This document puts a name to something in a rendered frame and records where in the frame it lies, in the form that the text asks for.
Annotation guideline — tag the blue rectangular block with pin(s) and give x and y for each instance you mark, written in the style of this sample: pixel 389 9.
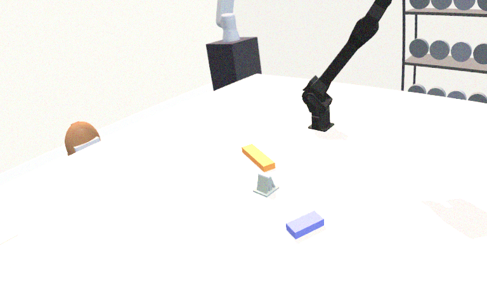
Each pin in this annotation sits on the blue rectangular block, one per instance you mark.
pixel 305 224

